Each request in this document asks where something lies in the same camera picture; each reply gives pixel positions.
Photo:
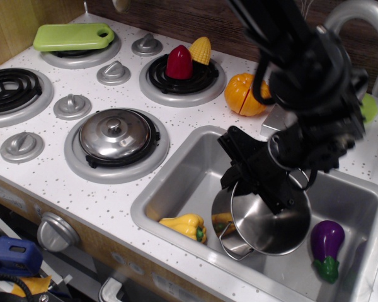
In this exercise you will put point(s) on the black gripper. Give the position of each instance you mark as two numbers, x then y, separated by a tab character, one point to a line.
253	166

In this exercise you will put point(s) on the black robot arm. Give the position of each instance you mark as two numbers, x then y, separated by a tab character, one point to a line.
306	72

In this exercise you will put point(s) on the silver sink basin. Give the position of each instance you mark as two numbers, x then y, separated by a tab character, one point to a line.
189	182

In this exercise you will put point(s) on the stainless steel pot lid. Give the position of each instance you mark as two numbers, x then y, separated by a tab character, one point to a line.
117	134

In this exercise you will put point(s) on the yellow toy bell pepper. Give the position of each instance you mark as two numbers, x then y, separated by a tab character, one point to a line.
190	225

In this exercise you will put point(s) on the orange toy pumpkin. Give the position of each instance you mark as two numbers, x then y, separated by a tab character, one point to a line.
239	96

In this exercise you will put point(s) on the black coil burner back right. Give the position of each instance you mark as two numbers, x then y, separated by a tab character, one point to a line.
202	78

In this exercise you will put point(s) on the black coil burner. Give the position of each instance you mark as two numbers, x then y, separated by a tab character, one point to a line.
202	78
17	88

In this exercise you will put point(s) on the purple toy eggplant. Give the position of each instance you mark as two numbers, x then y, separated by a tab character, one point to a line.
326	240

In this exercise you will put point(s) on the red toy pepper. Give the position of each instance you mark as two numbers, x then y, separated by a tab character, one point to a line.
179	64

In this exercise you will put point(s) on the yellow toy corn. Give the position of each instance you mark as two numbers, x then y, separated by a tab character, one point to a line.
200	50

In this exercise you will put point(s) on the green toy leaf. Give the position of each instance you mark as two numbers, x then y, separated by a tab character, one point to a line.
369	108

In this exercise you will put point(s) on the silver stove knob back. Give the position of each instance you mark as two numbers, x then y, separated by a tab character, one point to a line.
147	46

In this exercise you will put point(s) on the silver stove knob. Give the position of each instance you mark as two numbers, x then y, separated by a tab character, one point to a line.
147	46
22	147
72	107
113	74

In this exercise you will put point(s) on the silver stove knob middle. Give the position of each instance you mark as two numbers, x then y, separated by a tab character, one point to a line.
113	74

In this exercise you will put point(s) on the silver stove knob centre left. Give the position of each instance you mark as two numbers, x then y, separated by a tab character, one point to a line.
72	107

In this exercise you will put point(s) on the silver oven dial knob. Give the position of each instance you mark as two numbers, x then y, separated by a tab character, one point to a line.
54	234

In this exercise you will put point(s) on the hanging metal strainer spoon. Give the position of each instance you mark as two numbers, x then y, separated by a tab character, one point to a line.
305	6

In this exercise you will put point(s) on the silver stove knob front left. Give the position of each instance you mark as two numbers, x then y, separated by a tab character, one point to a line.
22	147

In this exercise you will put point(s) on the green plastic cutting board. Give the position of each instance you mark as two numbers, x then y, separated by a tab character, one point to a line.
71	37

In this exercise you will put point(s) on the blue clamp tool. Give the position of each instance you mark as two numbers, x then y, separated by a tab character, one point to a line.
19	257

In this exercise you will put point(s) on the black coil burner left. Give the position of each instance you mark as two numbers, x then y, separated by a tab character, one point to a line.
17	88

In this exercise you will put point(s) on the silver oven door handle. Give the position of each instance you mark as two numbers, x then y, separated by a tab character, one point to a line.
111	290

